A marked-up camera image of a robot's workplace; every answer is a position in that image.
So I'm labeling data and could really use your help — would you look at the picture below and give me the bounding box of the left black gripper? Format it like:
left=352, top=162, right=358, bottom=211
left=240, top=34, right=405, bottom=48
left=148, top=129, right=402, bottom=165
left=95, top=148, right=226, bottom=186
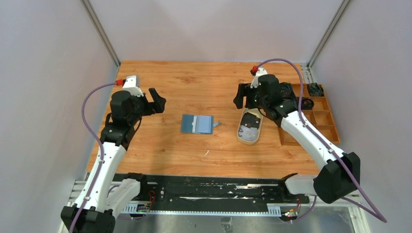
left=128, top=87, right=165, bottom=125

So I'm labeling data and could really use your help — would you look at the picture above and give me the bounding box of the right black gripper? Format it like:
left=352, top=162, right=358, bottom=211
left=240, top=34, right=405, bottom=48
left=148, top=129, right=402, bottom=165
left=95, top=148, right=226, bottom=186
left=233, top=83, right=269, bottom=110

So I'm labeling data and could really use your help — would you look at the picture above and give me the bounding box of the beige oval tray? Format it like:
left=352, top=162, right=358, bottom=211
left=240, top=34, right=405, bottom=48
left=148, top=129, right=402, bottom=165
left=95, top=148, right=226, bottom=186
left=237, top=108, right=263, bottom=145

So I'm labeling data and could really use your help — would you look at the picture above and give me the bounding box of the black card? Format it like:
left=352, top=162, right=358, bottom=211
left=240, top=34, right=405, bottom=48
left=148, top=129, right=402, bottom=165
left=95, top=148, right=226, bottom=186
left=240, top=112, right=261, bottom=129

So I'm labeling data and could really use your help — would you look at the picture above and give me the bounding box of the blue card holder wallet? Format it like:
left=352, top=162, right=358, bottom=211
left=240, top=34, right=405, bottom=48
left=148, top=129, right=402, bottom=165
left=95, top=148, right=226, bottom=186
left=180, top=114, right=220, bottom=134

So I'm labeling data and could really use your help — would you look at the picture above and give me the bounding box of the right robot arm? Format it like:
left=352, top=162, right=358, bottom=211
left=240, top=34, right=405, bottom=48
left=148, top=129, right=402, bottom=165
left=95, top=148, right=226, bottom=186
left=233, top=74, right=361, bottom=204

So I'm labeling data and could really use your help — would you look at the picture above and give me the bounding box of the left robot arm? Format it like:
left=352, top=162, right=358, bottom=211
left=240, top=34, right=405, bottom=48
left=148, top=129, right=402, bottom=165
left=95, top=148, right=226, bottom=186
left=61, top=88, right=166, bottom=233

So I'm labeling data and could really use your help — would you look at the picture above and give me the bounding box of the white card in tray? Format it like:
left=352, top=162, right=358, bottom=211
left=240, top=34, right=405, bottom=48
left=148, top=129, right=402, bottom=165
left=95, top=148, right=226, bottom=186
left=238, top=125, right=258, bottom=141

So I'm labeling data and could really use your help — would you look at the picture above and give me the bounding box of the wooden compartment organizer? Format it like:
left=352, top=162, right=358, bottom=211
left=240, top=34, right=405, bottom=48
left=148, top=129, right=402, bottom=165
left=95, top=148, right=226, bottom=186
left=279, top=82, right=341, bottom=146

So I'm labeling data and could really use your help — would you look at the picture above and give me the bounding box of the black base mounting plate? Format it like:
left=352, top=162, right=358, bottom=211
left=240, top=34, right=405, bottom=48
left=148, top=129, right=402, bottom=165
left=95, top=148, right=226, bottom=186
left=134, top=175, right=309, bottom=214

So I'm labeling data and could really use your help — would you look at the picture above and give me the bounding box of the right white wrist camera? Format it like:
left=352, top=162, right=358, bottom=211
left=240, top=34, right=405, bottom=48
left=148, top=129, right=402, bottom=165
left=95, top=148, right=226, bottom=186
left=250, top=67, right=268, bottom=88

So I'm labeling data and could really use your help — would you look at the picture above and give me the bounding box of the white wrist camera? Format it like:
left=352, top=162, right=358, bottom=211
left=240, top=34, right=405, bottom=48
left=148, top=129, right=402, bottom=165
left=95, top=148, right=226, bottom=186
left=122, top=75, right=144, bottom=97
left=250, top=67, right=268, bottom=88

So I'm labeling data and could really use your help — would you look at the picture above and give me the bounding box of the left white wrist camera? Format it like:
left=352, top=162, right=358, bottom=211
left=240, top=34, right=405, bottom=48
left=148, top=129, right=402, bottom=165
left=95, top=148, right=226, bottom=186
left=122, top=75, right=144, bottom=97

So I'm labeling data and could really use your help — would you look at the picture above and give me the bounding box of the green black cable coil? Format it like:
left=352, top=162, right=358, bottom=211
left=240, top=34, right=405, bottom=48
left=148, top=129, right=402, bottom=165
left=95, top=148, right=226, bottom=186
left=306, top=83, right=325, bottom=97

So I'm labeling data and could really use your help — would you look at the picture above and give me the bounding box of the aluminium frame rail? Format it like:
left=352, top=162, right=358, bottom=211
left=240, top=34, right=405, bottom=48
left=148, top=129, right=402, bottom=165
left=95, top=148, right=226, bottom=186
left=60, top=173, right=370, bottom=233

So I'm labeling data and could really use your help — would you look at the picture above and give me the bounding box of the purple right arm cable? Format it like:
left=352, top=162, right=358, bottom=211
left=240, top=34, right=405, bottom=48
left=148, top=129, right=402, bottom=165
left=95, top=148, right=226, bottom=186
left=251, top=58, right=388, bottom=224

